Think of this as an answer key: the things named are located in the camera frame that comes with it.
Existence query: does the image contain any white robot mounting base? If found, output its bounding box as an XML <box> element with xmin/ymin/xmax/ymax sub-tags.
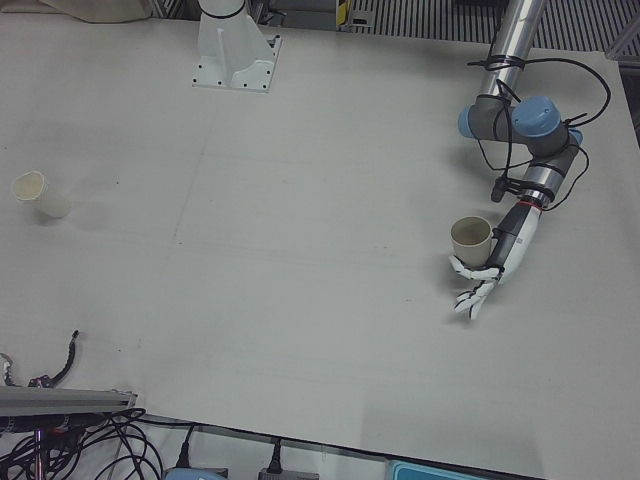
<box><xmin>191</xmin><ymin>0</ymin><xmax>284</xmax><ymax>95</ymax></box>

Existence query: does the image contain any aluminium corner profile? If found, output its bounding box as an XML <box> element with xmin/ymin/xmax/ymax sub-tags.
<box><xmin>605</xmin><ymin>19</ymin><xmax>640</xmax><ymax>61</ymax></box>

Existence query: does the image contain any beige paper cup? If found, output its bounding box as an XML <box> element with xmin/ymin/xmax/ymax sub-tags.
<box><xmin>449</xmin><ymin>216</ymin><xmax>494</xmax><ymax>269</ymax></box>

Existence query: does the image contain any black braided cable piece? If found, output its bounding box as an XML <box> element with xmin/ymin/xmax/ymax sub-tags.
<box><xmin>29</xmin><ymin>329</ymin><xmax>82</xmax><ymax>389</ymax></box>

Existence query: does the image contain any tangled black cable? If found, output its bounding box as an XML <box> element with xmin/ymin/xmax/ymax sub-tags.
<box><xmin>0</xmin><ymin>407</ymin><xmax>166</xmax><ymax>480</ymax></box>

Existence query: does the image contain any light blue tray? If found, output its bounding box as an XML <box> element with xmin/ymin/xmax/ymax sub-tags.
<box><xmin>387</xmin><ymin>459</ymin><xmax>506</xmax><ymax>480</ymax></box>

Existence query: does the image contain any blue-grey power adapter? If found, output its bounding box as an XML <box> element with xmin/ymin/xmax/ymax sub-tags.
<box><xmin>164</xmin><ymin>424</ymin><xmax>229</xmax><ymax>480</ymax></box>

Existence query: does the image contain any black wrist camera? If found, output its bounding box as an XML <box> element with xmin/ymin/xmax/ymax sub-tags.
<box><xmin>491</xmin><ymin>177</ymin><xmax>516</xmax><ymax>203</ymax></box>

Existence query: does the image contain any aluminium profile rail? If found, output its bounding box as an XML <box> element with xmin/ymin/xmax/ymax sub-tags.
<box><xmin>0</xmin><ymin>387</ymin><xmax>139</xmax><ymax>416</ymax></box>

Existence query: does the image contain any dark grey power adapter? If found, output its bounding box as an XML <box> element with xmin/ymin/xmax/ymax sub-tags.
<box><xmin>258</xmin><ymin>437</ymin><xmax>321</xmax><ymax>480</ymax></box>

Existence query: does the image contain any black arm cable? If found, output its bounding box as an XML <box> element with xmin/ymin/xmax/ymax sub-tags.
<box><xmin>467</xmin><ymin>54</ymin><xmax>614</xmax><ymax>214</ymax></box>

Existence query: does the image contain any white ribbed-rim plastic cup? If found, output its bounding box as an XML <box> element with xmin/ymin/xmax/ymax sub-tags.
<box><xmin>10</xmin><ymin>170</ymin><xmax>71</xmax><ymax>220</ymax></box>

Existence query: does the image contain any white-black robot hand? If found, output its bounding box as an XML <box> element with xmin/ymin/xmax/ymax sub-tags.
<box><xmin>448</xmin><ymin>199</ymin><xmax>545</xmax><ymax>321</ymax></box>

